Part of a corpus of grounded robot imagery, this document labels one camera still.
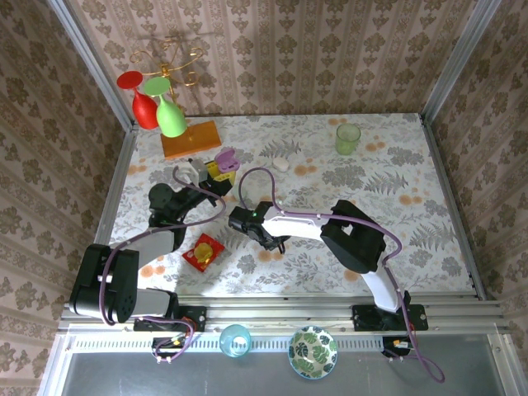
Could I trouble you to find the gold rack with orange base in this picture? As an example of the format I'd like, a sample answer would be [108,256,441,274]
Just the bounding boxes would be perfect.
[130,35,223,160]

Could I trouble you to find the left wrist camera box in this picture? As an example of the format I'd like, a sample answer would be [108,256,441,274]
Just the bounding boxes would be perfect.
[181,158,212,186]

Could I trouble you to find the aluminium frame post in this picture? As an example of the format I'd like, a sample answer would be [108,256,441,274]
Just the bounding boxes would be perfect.
[420,0,502,125]
[47,0,139,131]

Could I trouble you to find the red wine glass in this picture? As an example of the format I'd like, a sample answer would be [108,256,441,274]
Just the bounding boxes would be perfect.
[116,70,160,131]

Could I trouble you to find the red packet with yellow ornament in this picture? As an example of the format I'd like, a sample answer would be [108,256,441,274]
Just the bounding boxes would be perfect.
[181,233,227,274]

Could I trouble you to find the white slotted cable duct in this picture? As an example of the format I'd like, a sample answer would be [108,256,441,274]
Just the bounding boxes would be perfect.
[68,336,413,352]

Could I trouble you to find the green translucent cup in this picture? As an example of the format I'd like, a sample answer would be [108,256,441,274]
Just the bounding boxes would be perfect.
[334,123,362,157]

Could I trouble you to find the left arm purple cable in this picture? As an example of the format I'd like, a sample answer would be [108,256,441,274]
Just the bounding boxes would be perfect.
[100,166,227,365]

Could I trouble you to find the aluminium side rail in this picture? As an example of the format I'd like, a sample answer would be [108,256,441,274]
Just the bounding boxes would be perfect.
[82,123,139,304]
[418,113,496,300]

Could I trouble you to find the long aluminium base rail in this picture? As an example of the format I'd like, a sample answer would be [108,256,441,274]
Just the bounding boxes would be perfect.
[57,295,512,331]

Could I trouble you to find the green wine glass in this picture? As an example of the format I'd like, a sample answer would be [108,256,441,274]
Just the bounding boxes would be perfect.
[143,77,187,139]

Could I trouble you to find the floral patterned table cover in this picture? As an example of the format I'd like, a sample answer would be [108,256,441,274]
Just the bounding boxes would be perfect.
[101,113,486,299]

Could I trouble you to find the blue translucent cup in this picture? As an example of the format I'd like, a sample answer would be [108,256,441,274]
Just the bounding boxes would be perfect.
[219,323,252,361]

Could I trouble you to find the leaf pattern bowl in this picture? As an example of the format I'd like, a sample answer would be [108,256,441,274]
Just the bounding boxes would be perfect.
[287,325,338,379]

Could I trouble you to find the purple earbud charging case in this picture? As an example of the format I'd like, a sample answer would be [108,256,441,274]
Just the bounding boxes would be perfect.
[214,148,243,174]

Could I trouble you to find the grey metal shelf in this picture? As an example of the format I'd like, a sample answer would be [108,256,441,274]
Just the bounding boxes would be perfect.
[39,332,527,396]

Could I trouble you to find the black connector bracket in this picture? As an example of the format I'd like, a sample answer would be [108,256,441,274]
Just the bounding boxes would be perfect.
[381,336,413,359]
[151,336,193,359]

